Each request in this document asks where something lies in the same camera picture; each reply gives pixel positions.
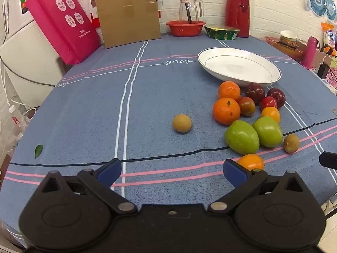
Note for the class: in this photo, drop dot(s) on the red thermos jug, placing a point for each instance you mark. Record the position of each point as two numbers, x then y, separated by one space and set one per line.
237 10

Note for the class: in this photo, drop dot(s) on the small orange kumquat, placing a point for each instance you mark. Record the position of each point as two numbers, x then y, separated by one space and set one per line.
250 161
270 114

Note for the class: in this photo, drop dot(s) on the blue plaid tablecloth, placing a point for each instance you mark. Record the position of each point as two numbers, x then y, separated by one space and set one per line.
158 97

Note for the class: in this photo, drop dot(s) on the white appliance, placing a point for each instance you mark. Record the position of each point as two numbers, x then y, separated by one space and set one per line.
23 58

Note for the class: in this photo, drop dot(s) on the clear plastic bottle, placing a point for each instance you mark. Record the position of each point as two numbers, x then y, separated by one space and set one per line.
16 121

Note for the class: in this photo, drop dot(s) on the small red apple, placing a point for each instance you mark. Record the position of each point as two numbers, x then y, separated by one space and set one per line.
268 103

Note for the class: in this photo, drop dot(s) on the brown longan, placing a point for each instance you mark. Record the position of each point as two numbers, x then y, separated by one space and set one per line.
181 123
291 143

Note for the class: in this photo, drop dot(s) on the pink water bottle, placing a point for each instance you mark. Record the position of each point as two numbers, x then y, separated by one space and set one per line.
310 52

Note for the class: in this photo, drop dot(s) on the glass pitcher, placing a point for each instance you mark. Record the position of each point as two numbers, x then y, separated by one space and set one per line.
197 11

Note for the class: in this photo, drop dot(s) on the green leaf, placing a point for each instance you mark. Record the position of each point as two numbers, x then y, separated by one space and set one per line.
38 151

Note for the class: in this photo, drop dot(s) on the black stirring stick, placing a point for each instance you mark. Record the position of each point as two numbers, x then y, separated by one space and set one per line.
187 6

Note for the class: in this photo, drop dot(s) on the orange mandarin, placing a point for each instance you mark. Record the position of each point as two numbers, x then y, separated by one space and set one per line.
229 91

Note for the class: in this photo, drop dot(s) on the green foil bowl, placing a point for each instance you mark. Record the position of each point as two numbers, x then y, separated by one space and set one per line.
221 34

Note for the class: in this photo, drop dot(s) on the large mandarin with stem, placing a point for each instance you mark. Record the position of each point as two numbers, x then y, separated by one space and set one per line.
226 111

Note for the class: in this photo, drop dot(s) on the pink tote bag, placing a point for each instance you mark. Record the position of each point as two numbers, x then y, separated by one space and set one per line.
65 31

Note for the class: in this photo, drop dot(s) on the orange snack bag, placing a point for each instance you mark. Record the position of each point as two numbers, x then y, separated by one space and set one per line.
328 35

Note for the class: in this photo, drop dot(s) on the white plate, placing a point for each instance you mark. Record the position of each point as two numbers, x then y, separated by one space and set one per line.
237 66

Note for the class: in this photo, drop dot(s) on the green mango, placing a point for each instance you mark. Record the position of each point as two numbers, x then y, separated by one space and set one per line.
241 137
268 131

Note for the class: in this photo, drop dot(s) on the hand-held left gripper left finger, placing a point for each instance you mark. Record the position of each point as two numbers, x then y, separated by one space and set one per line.
110 170

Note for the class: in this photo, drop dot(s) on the dark red plum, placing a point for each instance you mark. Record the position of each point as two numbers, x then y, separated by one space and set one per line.
277 96
256 92

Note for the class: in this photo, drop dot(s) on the red plastic basket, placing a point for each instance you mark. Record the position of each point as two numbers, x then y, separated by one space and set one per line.
184 30

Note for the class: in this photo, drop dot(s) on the brownish red tomato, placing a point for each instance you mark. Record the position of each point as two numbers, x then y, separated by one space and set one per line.
247 106

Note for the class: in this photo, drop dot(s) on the pink floral cloth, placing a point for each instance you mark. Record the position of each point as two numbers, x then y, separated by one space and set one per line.
332 80

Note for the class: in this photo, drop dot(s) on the small open cardboard box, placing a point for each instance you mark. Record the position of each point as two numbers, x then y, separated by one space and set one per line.
322 56

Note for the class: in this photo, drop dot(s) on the black power adapter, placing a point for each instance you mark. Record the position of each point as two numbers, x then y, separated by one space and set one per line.
323 71

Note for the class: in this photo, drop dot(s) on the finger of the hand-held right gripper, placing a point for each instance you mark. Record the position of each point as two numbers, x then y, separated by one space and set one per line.
329 160

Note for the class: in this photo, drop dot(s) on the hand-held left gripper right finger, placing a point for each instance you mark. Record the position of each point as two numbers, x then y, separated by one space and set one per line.
233 170

